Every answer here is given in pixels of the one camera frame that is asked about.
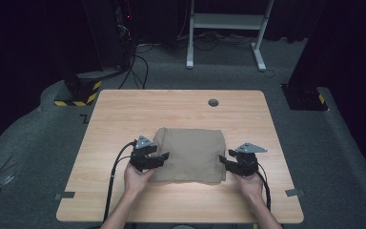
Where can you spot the grey table grommet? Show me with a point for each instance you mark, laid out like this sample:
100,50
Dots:
213,102

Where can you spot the black yellow striped base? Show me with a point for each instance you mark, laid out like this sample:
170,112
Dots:
82,93

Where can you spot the khaki shorts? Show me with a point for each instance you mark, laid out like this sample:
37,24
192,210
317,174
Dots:
190,156

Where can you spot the grey tape piece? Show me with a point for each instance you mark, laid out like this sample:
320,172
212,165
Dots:
66,195
294,192

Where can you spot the black base block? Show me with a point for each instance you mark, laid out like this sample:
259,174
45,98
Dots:
305,98

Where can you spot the white metal stand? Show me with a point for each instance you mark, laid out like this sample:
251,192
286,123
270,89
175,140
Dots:
225,21

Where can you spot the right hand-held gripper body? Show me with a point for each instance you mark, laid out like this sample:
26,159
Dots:
248,163

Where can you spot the dark equipment rack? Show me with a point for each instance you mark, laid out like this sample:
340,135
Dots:
125,35

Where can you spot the person's left hand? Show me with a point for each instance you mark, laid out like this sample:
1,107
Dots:
135,181

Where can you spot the person's right hand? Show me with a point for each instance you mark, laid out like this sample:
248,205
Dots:
251,187

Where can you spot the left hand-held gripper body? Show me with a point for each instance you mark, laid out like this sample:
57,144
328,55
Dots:
139,159

